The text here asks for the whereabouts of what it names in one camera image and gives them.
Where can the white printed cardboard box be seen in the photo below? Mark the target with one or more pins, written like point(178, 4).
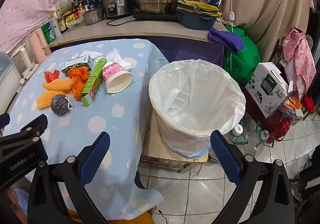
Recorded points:
point(267, 88)

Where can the clear food container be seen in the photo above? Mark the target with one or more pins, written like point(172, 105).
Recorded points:
point(75, 25)

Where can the dark glass bottle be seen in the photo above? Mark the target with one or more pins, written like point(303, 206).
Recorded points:
point(73, 6)

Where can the red thermos flask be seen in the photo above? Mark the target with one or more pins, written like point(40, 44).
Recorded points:
point(281, 130)

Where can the clear plastic bottle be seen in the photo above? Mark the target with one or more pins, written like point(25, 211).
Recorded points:
point(237, 133)
point(263, 136)

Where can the white cylindrical bottle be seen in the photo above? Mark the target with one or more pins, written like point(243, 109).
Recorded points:
point(55, 27)

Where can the small steel pot with lid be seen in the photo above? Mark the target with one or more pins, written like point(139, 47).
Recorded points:
point(92, 16)

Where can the silver rice cooker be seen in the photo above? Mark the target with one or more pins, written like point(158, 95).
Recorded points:
point(117, 3)

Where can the green refill packet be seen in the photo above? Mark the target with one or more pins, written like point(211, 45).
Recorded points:
point(47, 33)

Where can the purple cloth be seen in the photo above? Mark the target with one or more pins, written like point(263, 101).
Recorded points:
point(225, 38)

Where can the dark soy sauce bottle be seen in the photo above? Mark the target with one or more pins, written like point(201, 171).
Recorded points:
point(62, 25)

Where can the yellow snack packet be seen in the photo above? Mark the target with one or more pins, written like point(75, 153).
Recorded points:
point(71, 18)

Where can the orange foam fruit net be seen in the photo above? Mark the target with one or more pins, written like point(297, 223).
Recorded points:
point(46, 98)
point(56, 85)

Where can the white waste bin with liner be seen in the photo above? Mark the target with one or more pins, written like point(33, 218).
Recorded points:
point(195, 93)

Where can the blue spotted tablecloth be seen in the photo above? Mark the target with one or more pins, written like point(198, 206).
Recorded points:
point(75, 126)

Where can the amber pump bottle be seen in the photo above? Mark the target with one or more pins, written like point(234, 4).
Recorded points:
point(82, 9)

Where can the green plastic bag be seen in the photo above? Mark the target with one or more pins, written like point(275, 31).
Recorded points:
point(246, 58)

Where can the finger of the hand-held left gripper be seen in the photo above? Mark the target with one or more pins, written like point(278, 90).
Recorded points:
point(35, 125)
point(3, 120)

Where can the cream wooden stool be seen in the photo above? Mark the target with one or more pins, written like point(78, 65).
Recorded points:
point(155, 143)

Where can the pink electric kettle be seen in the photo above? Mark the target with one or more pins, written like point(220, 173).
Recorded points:
point(38, 46)

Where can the pink dotted curtain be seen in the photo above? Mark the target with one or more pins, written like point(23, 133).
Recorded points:
point(32, 1)

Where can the dark blue plastic basin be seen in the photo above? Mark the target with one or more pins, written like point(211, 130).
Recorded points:
point(197, 22)

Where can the steel wool scrubber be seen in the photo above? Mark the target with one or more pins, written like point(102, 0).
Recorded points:
point(60, 105)

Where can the plastic basket with items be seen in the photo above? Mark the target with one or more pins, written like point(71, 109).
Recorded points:
point(292, 108)

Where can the pink floral paper cup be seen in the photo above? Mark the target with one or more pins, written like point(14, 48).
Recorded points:
point(117, 81)

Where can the black induction cooker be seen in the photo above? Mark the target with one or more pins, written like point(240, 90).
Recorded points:
point(150, 17)

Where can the green cardboard box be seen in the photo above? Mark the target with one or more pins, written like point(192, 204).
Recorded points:
point(93, 81)

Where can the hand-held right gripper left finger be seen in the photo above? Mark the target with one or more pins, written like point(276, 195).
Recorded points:
point(95, 156)

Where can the white power plug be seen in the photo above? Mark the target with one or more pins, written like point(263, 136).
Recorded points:
point(22, 80)

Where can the white green drink carton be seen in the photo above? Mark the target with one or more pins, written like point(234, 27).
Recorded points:
point(75, 62)

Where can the red plastic bag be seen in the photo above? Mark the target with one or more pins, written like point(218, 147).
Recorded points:
point(51, 76)

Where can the beige curtain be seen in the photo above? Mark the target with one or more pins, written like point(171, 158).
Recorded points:
point(270, 1)

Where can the pink printed apron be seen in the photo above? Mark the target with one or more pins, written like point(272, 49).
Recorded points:
point(300, 56)

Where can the white glass electric kettle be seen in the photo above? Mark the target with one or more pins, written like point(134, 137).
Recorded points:
point(25, 60)

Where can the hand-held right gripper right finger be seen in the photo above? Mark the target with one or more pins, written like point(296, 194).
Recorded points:
point(225, 156)

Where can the crumpled white tissue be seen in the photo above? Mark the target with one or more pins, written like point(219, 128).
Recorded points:
point(116, 56)
point(87, 54)

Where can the orange plastic bag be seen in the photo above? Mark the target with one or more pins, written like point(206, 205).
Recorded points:
point(78, 81)

